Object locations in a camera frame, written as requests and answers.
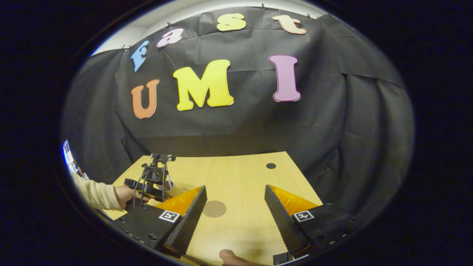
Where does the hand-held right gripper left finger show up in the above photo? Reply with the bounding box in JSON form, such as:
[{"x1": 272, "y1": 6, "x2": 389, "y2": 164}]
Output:
[{"x1": 111, "y1": 185, "x2": 208, "y2": 258}]

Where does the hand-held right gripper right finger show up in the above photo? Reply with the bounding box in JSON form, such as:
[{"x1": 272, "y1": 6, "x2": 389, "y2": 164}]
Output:
[{"x1": 264, "y1": 184, "x2": 361, "y2": 259}]

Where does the round brown coaster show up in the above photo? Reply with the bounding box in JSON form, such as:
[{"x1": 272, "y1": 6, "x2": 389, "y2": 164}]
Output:
[{"x1": 202, "y1": 200, "x2": 227, "y2": 218}]

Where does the wooden desktop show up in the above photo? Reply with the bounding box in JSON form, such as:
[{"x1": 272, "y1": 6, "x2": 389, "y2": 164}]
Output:
[{"x1": 100, "y1": 151, "x2": 324, "y2": 266}]

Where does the white printed board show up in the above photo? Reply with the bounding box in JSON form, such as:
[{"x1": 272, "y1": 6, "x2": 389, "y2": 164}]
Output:
[{"x1": 63, "y1": 140, "x2": 88, "y2": 178}]

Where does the black backdrop cloth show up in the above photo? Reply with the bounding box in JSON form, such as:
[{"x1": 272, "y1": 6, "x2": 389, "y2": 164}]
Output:
[{"x1": 61, "y1": 6, "x2": 414, "y2": 222}]

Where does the black desk edge bracket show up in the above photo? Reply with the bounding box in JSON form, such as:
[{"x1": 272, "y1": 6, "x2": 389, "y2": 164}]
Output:
[{"x1": 273, "y1": 251, "x2": 294, "y2": 266}]

